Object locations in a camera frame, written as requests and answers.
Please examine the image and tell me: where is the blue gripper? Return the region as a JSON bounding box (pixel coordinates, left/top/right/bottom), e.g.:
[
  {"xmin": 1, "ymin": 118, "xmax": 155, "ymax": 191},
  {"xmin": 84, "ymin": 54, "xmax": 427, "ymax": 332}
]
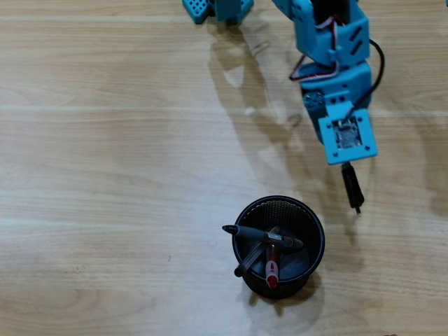
[{"xmin": 299, "ymin": 60, "xmax": 373, "ymax": 145}]

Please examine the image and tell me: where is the black retractable pen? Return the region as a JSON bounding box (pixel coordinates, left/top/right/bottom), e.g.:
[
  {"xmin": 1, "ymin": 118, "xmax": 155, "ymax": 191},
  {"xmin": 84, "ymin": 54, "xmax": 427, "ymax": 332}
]
[{"xmin": 341, "ymin": 162, "xmax": 365, "ymax": 215}]

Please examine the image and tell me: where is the clear stick pen black cap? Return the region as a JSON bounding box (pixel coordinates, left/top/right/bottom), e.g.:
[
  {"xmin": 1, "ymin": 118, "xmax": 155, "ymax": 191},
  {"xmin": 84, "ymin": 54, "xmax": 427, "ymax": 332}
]
[{"xmin": 233, "ymin": 226, "xmax": 281, "ymax": 278}]

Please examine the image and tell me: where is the red retractable pen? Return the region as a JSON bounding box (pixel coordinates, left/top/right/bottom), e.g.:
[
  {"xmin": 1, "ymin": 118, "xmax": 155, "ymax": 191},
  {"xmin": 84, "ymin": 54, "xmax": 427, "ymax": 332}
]
[{"xmin": 264, "ymin": 244, "xmax": 281, "ymax": 290}]

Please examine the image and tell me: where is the black mesh pen holder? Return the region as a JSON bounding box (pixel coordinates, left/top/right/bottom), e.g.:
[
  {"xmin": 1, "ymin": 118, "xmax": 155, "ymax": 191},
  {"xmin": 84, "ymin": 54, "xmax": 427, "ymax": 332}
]
[{"xmin": 232, "ymin": 195, "xmax": 326, "ymax": 300}]

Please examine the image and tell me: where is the long red white servo wire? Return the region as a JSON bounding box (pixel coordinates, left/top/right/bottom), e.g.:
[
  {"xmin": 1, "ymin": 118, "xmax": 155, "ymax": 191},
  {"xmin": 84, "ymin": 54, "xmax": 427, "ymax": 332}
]
[{"xmin": 288, "ymin": 15, "xmax": 347, "ymax": 84}]

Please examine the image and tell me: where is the blue wrist camera box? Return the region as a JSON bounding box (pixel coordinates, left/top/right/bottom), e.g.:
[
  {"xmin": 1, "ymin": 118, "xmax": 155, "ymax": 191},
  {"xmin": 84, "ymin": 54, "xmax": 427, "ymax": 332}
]
[{"xmin": 316, "ymin": 107, "xmax": 379, "ymax": 167}]

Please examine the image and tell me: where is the black camera cable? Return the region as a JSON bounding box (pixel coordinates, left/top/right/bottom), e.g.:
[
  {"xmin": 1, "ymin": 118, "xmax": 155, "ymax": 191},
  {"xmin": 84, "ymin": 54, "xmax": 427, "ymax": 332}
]
[{"xmin": 344, "ymin": 37, "xmax": 386, "ymax": 122}]

